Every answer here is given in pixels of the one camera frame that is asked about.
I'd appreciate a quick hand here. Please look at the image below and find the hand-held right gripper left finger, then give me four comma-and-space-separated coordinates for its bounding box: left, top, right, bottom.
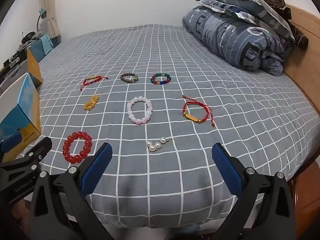
30, 142, 114, 240

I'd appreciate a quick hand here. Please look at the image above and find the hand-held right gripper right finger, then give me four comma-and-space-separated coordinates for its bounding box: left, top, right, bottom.
211, 142, 297, 240

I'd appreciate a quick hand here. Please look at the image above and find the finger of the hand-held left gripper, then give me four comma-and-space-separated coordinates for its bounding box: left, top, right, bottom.
0, 139, 13, 161
0, 137, 53, 207

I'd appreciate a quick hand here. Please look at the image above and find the blue and yellow cardboard box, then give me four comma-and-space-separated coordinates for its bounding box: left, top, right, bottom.
0, 47, 43, 160

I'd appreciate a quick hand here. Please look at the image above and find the red bead bracelet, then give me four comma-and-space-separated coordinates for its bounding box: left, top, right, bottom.
62, 131, 93, 165

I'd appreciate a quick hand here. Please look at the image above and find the red cord bracelet large gold bar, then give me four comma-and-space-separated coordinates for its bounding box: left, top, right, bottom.
182, 95, 215, 127

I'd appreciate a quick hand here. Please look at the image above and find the pink bead bracelet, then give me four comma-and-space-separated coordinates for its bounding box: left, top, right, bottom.
126, 96, 153, 125

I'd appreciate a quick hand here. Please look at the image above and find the yellow bead bracelet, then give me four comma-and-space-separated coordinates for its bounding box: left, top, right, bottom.
83, 94, 100, 111

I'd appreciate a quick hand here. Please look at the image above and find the white pearl bracelet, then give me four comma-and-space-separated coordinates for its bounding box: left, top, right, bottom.
146, 137, 175, 153

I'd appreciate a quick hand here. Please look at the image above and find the red cord bracelet small gold tube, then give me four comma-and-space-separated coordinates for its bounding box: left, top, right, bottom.
80, 75, 109, 91

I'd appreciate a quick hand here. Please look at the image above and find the dark desk clutter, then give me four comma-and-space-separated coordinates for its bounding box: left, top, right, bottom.
0, 31, 42, 88

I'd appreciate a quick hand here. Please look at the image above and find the teal bag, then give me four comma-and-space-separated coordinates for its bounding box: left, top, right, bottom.
29, 34, 54, 63

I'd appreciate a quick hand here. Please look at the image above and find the grey checked bed sheet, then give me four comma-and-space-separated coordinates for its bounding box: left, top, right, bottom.
37, 24, 319, 230

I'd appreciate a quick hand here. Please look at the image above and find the folded blue grey duvet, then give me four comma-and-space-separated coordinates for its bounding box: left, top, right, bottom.
182, 5, 293, 77

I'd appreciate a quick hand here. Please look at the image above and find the teal desk lamp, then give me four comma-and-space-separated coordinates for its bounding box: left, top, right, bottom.
36, 8, 48, 33

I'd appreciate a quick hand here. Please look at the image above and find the beige curtain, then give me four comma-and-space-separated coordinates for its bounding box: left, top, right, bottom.
41, 0, 62, 45

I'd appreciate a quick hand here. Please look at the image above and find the small patterned blue grey pillow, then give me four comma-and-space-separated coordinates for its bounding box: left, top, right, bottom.
197, 0, 250, 19

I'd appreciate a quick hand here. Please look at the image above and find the brown bead bracelet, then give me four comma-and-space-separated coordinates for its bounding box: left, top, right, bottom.
120, 72, 140, 83

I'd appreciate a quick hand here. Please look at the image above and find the multicolour glass bead bracelet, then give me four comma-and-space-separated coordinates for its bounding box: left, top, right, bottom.
151, 72, 172, 85

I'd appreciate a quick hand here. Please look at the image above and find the wooden bed frame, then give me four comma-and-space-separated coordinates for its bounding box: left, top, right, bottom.
281, 4, 320, 230

